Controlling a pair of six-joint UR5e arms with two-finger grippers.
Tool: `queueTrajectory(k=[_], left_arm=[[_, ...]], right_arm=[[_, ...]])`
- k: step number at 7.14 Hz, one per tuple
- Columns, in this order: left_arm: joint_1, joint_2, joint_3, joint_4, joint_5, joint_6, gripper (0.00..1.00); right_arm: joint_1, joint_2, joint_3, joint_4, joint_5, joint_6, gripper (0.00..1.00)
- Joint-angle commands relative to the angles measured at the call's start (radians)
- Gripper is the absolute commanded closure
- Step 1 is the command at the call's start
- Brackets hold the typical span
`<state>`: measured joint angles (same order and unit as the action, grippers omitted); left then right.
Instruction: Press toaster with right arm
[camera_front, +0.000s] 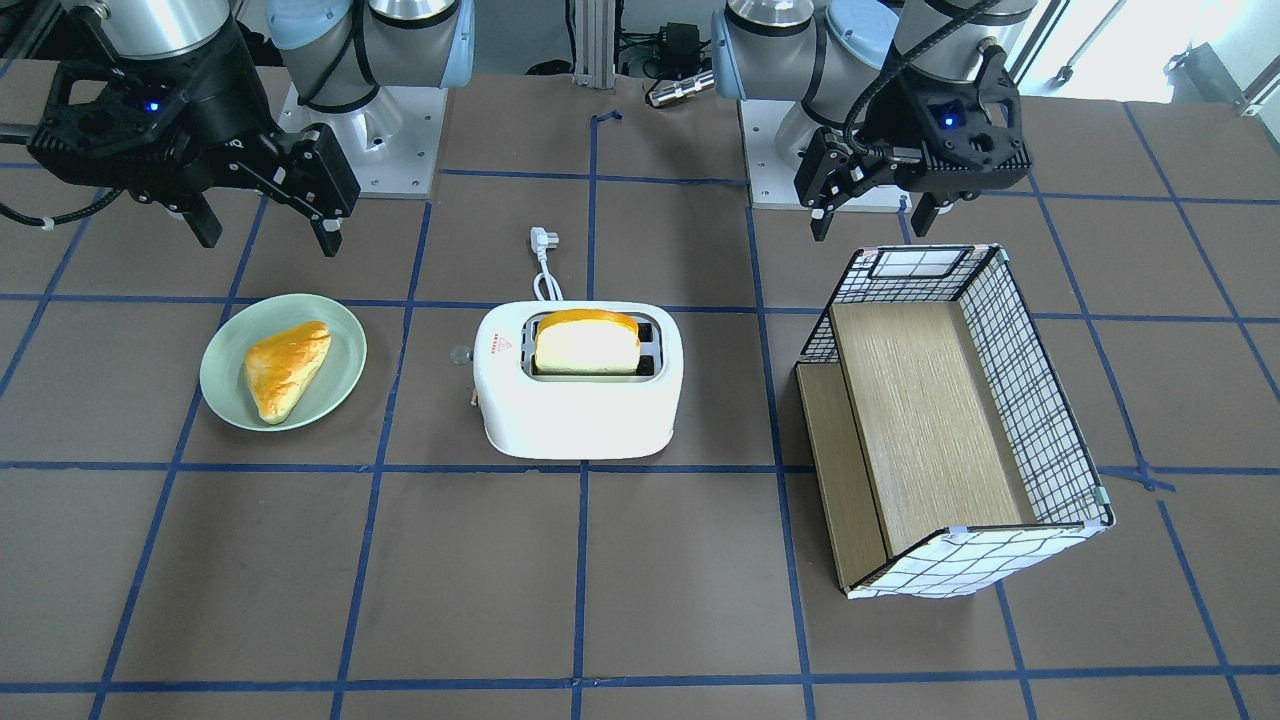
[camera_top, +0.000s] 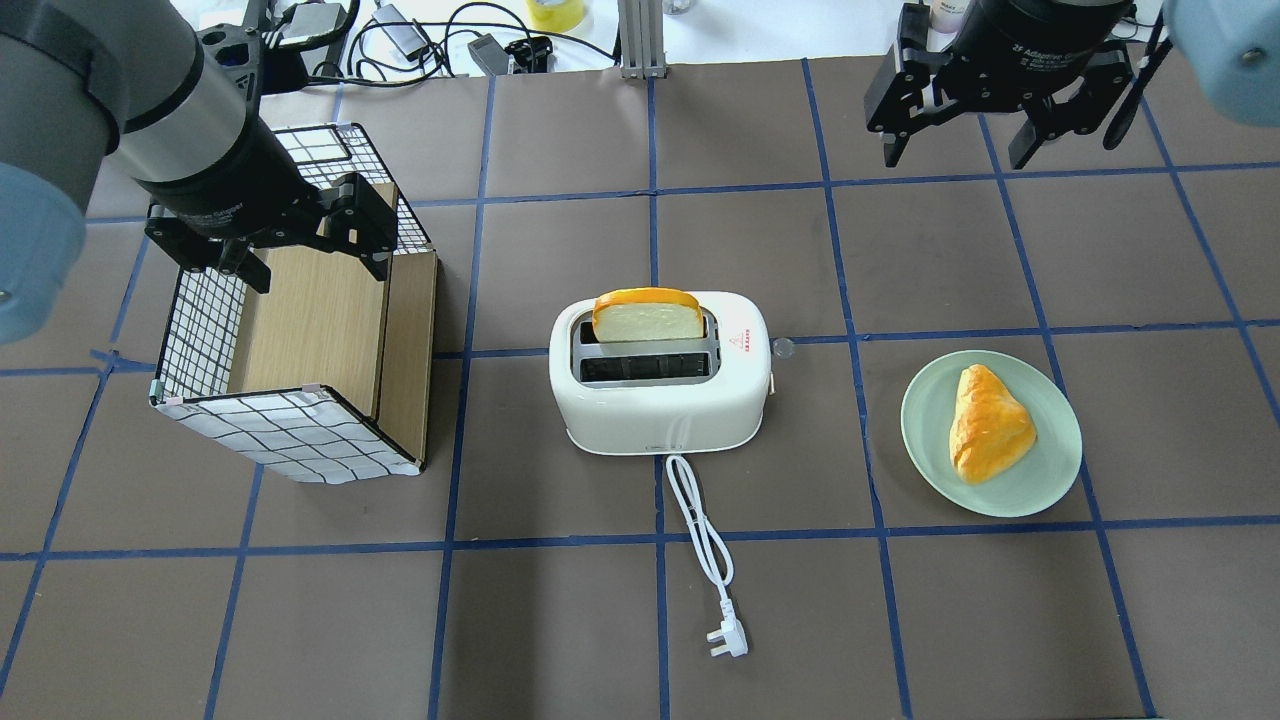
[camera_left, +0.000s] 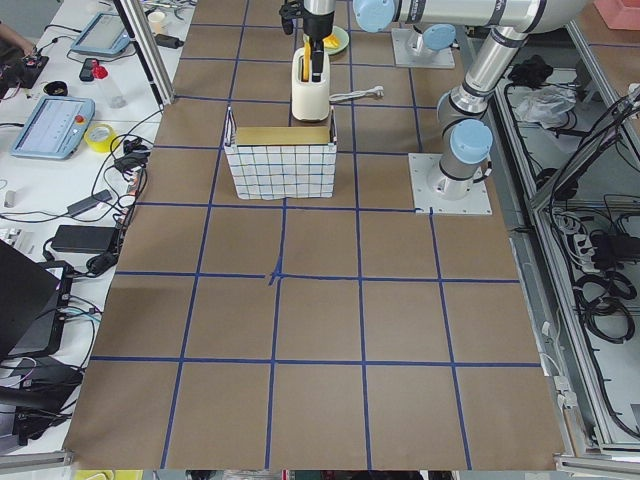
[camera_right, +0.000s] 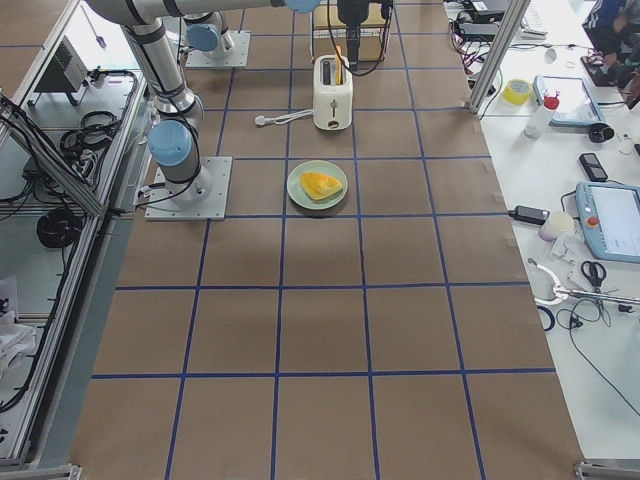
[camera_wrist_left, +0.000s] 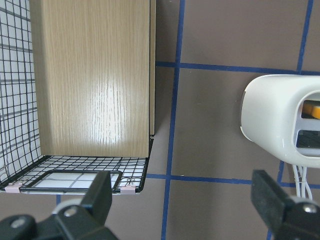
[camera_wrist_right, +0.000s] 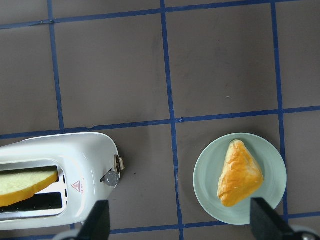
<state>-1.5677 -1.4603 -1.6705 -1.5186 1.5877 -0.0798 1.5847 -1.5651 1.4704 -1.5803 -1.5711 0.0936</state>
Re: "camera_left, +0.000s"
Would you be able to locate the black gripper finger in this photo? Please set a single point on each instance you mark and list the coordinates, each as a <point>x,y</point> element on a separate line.
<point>317,60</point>

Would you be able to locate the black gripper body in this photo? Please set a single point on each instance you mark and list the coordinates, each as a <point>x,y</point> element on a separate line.
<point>316,26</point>

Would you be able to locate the white toaster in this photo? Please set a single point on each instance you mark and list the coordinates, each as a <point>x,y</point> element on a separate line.
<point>310,100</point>

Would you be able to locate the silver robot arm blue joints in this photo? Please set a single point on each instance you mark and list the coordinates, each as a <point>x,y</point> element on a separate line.
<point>466,139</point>

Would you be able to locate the yellow bread slice in toaster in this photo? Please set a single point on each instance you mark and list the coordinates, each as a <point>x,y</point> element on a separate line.
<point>306,62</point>

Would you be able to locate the yellow toast on plate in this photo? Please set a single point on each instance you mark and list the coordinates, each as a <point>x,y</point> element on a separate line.
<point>331,42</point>

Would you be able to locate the green plate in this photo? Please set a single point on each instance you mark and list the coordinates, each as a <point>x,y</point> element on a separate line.
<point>344,41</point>

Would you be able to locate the white grid fabric basket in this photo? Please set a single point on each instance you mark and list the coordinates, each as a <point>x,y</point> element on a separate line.
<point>273,163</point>

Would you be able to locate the paper cup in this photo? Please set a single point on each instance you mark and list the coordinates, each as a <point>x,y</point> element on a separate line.
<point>158,22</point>

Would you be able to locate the clear bottle red cap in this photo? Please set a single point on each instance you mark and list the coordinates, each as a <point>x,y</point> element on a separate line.
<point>110,90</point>

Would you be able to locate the blue teach pendant far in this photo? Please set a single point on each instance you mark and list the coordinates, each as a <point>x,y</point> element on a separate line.
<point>104,36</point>

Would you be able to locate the blue teach pendant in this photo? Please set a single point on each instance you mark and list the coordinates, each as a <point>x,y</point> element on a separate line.
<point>104,36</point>
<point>55,128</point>

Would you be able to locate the black phone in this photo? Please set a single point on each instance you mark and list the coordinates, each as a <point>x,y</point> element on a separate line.
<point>86,72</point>

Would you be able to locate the yellow tape roll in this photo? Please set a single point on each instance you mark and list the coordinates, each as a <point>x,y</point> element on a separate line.
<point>101,138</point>

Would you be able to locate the crumpled white cloth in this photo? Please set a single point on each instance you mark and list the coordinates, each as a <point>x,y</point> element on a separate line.
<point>548,106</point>

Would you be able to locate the black small bowl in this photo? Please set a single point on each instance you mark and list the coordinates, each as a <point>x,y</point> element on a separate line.
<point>56,88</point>

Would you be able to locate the blue teach pendant near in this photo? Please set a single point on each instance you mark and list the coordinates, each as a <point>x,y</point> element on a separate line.
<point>55,128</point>

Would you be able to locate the black power adapter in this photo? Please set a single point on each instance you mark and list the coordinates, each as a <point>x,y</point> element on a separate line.
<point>83,239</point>

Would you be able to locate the pink box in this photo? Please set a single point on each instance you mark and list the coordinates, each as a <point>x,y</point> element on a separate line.
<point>619,14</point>

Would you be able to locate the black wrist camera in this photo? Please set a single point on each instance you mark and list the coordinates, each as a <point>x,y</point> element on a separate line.
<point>289,12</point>

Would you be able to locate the aluminium frame post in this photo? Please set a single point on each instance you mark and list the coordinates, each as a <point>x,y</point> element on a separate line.
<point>140,33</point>

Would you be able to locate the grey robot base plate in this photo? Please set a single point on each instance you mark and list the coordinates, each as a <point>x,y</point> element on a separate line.
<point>435,193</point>

